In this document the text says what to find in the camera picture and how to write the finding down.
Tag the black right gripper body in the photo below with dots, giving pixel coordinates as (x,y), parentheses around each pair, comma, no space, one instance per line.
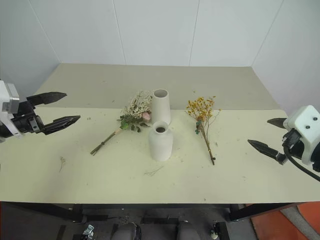
(292,145)

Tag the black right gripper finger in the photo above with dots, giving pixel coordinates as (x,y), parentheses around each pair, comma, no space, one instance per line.
(266,148)
(277,122)

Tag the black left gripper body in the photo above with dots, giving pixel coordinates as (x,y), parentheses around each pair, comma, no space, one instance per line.
(26,122)

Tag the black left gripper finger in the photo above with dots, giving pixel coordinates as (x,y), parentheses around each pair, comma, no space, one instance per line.
(48,97)
(62,122)

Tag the white cone-shaped vase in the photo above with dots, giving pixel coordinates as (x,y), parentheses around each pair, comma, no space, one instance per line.
(161,110)

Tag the white bottle-shaped vase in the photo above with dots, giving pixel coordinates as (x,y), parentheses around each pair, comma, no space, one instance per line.
(160,147)

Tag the white and pink flower bouquet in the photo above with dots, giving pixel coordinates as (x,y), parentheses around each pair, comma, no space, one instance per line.
(135,112)

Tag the yellow dried flower bouquet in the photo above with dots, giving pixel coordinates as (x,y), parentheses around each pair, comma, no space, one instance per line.
(201,110)

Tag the orange floor mat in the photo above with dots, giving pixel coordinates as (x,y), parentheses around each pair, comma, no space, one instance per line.
(275,225)

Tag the small white object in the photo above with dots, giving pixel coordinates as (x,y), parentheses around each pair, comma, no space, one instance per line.
(213,234)

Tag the silver metal clamp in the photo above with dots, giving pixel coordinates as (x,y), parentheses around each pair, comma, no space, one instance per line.
(88,231)

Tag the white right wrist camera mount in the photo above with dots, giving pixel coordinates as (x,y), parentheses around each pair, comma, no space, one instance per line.
(306,120)

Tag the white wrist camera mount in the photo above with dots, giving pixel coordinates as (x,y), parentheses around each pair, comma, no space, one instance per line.
(306,120)
(3,97)

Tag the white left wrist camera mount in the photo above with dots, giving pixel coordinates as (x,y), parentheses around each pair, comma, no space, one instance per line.
(3,97)

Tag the black table frame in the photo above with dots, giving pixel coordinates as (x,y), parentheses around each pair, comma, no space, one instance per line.
(75,212)

